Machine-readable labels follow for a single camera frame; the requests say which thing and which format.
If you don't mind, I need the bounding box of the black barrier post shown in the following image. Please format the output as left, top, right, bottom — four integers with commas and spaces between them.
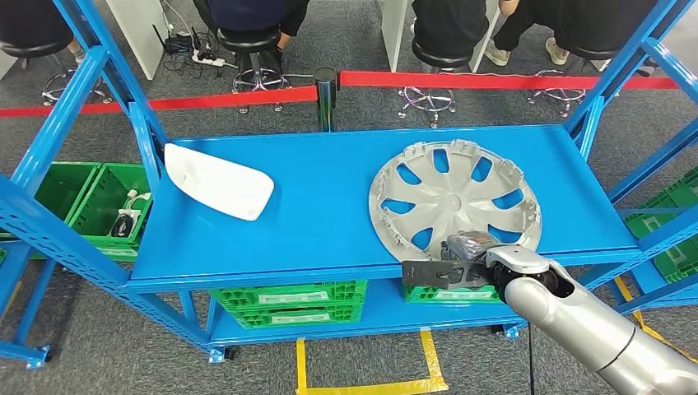
314, 66, 340, 133

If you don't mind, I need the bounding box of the red barrier belt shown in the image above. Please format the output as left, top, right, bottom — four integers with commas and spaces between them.
0, 85, 319, 119
338, 69, 681, 91

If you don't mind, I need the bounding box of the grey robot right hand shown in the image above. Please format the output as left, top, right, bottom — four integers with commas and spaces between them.
440, 230, 496, 264

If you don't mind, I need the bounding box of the white plastic mirror cover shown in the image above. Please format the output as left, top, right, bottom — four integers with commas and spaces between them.
164, 142, 276, 222

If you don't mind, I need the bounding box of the black router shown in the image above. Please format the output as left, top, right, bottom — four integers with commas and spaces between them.
152, 22, 196, 54

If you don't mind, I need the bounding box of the yellow floor tape strip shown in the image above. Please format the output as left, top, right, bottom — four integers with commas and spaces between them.
0, 279, 24, 323

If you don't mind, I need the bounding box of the white power strip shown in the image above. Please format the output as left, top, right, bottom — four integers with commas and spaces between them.
190, 49, 227, 68

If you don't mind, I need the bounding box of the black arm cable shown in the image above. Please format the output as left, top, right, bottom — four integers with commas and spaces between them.
525, 321, 536, 395

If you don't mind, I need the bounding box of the black round device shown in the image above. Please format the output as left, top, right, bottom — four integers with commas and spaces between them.
110, 213, 138, 239

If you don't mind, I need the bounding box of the black stool chrome base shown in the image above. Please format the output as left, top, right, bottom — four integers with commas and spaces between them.
397, 36, 476, 130
528, 46, 621, 119
0, 31, 114, 105
216, 24, 294, 114

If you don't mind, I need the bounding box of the white power adapter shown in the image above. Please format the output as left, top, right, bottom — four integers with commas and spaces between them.
123, 188, 154, 214

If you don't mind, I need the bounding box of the white desk panel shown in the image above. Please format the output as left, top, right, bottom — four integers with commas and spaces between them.
105, 0, 167, 81
468, 11, 500, 73
380, 0, 410, 73

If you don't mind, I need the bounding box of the yellow floor tape outline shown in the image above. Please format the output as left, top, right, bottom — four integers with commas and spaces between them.
615, 276, 698, 366

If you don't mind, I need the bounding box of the grey plastic wheel hubcap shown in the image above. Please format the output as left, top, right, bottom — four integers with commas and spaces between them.
368, 139, 543, 263

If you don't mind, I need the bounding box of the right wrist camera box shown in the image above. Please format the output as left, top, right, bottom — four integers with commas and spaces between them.
401, 258, 492, 290

